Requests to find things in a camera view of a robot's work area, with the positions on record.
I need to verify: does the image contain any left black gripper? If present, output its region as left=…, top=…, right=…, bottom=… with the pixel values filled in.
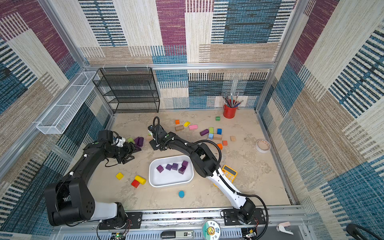
left=108, top=141, right=142, bottom=164

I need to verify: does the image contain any small purple cube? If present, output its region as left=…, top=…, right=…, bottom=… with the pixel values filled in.
left=157, top=165, right=164, bottom=173

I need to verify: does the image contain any purple cube cluster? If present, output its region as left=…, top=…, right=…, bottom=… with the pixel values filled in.
left=178, top=167, right=187, bottom=175

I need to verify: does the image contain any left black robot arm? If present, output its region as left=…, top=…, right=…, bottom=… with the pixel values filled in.
left=45, top=130, right=141, bottom=229

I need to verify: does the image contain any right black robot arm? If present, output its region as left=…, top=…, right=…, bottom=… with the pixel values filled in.
left=148, top=116, right=269, bottom=227

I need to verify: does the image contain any white plastic storage bin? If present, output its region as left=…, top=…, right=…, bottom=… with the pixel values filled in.
left=149, top=155, right=195, bottom=188

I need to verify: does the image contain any brown wooden brick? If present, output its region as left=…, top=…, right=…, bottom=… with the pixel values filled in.
left=175, top=125, right=185, bottom=131

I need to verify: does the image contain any yellow small cube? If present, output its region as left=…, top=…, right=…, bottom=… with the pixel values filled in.
left=116, top=173, right=124, bottom=180

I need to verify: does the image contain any red cube block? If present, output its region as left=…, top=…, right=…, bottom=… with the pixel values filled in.
left=131, top=180, right=140, bottom=188

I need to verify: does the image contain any yellow cylinder block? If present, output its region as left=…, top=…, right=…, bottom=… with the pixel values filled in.
left=135, top=175, right=147, bottom=185

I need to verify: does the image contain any red pen cup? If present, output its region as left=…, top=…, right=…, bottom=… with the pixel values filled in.
left=223, top=105, right=237, bottom=119

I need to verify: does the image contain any yellow calculator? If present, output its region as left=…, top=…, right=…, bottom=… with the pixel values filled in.
left=222, top=165, right=238, bottom=183

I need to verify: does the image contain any roll of tape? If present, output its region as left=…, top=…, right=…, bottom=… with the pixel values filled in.
left=256, top=139, right=271, bottom=154

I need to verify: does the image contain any round green sticker badge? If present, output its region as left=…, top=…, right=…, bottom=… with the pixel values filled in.
left=202, top=220, right=222, bottom=240

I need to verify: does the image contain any black wire shelf rack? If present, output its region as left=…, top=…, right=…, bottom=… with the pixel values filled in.
left=93, top=67, right=160, bottom=114

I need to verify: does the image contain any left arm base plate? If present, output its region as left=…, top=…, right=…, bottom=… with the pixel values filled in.
left=98, top=212, right=143, bottom=230

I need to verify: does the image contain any white mesh wall basket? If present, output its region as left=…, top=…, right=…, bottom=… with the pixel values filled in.
left=37, top=72, right=96, bottom=135

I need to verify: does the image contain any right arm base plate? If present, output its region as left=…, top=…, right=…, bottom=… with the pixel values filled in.
left=220, top=208, right=266, bottom=226

